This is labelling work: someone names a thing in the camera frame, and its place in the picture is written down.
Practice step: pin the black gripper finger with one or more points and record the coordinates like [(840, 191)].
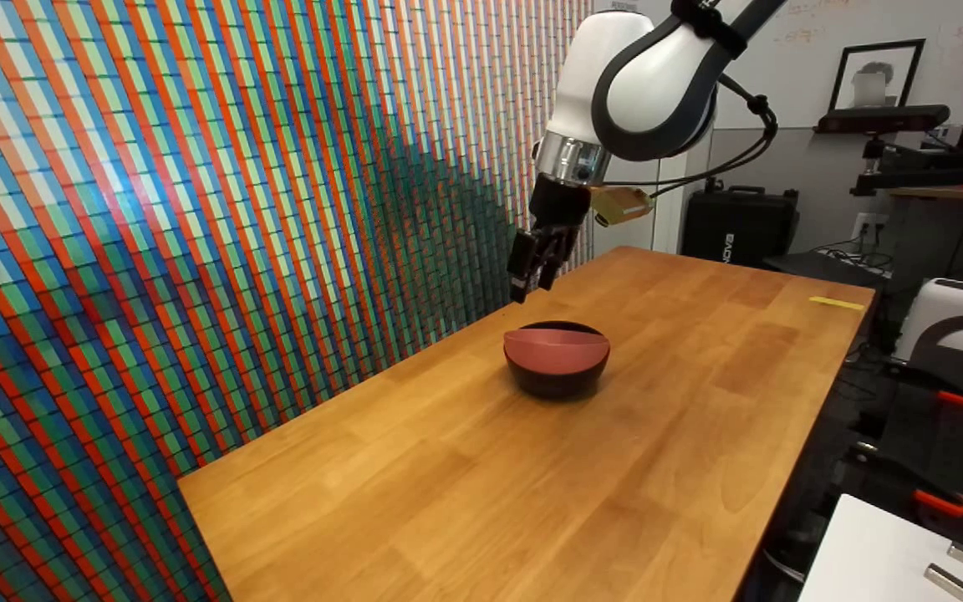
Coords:
[(550, 256), (523, 269)]

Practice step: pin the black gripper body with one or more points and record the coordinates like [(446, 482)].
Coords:
[(555, 207)]

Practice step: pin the framed portrait picture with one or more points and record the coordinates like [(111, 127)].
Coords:
[(876, 73)]

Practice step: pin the tan wrist camera box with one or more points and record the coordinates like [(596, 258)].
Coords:
[(619, 206)]

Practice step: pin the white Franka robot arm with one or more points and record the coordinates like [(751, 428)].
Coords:
[(643, 77)]

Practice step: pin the pink bowl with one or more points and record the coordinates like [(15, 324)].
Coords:
[(555, 343)]

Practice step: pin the black perforated breadboard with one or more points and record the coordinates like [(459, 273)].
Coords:
[(927, 444)]

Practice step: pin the black camera bar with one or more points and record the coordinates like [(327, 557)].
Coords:
[(883, 118)]

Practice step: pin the white paper sheet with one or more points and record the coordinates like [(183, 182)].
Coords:
[(869, 557)]

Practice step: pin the grey marker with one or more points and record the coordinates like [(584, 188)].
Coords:
[(952, 576)]

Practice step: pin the yellow tape strip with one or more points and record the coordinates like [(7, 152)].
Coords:
[(836, 302)]

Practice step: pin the black hard case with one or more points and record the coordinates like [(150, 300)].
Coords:
[(739, 226)]

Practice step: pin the black bowl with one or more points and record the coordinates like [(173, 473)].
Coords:
[(555, 385)]

